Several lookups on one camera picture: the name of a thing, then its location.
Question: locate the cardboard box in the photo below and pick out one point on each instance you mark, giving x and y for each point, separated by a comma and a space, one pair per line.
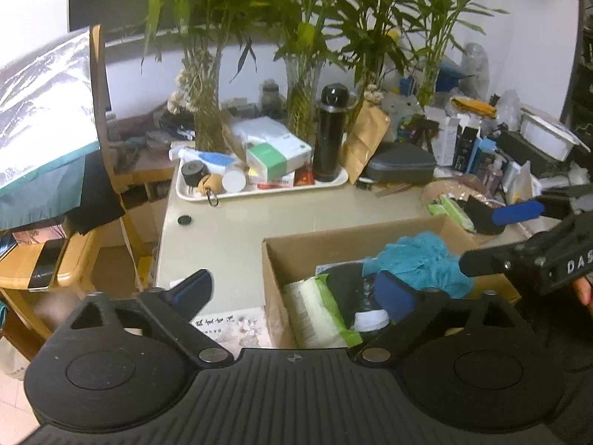
324, 246

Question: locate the white plastic bag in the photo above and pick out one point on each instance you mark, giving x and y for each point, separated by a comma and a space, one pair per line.
14, 361

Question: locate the white tray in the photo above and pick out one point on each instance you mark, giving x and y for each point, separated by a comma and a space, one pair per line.
278, 193

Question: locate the green and white box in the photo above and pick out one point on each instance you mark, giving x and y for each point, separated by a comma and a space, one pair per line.
268, 160

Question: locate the small tripod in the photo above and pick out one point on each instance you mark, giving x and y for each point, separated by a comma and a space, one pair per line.
424, 134

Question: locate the cork bottle with carabiner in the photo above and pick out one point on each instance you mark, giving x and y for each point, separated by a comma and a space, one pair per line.
209, 185

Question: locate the black pouch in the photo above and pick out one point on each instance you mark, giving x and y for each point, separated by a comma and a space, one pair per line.
479, 218

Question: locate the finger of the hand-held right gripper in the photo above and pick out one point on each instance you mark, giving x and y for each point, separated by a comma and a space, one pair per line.
491, 259
516, 212

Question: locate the white cup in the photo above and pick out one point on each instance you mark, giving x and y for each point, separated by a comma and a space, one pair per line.
234, 179

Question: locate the bamboo plant in glass vase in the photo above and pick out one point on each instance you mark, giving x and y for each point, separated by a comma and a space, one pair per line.
303, 97
370, 46
206, 116
431, 79

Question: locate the yellow orange packet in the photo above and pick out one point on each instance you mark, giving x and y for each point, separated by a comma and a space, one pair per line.
472, 106

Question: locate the grey zip case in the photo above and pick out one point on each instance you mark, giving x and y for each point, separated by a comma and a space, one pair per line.
398, 162

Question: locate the black bag roll white band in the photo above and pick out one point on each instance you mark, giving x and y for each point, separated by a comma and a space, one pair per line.
370, 320

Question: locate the person's right hand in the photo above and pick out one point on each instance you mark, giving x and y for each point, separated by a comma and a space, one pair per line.
584, 289

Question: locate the white carton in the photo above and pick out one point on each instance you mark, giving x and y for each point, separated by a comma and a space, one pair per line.
440, 136

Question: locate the printed calligraphy sheet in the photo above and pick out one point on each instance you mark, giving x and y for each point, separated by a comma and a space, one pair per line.
241, 327

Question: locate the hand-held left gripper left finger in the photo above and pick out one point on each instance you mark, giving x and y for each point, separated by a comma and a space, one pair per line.
194, 289

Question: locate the black thermos bottle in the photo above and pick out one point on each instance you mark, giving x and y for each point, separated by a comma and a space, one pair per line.
329, 143

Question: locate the black garment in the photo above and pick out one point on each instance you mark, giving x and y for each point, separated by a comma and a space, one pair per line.
92, 194

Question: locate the teal bath loofah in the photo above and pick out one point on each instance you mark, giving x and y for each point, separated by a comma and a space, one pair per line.
426, 259

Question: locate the black carton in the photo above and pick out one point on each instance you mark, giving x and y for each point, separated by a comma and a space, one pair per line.
465, 148

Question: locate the black round lid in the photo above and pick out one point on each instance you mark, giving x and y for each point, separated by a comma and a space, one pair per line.
185, 219

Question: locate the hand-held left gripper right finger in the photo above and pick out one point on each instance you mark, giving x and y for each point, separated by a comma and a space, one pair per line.
394, 294

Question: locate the green wet wipes pack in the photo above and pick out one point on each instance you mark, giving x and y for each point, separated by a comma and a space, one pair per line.
451, 213
315, 315

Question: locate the clear plastic bottle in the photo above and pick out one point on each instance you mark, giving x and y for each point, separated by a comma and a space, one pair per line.
476, 69

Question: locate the black fuzzy cloth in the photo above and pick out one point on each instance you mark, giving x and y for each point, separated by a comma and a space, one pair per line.
345, 287

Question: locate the white plastic package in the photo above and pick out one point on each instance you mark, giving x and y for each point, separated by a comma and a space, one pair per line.
259, 130

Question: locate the black cylinder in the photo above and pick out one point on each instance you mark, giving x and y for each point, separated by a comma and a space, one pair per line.
192, 172

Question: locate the dark glass jar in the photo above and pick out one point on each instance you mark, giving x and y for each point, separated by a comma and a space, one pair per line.
271, 98

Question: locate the black shelf rack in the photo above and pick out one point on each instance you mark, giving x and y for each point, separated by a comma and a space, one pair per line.
579, 83

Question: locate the wooden rack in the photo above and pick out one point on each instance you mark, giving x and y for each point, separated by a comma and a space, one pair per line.
99, 102

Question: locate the red packet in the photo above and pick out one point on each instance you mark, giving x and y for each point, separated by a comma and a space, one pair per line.
303, 178

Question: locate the brown paper bag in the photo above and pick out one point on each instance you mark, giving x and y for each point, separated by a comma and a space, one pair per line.
366, 143

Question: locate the white plastic tub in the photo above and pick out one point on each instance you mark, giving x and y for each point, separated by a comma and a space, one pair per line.
551, 135

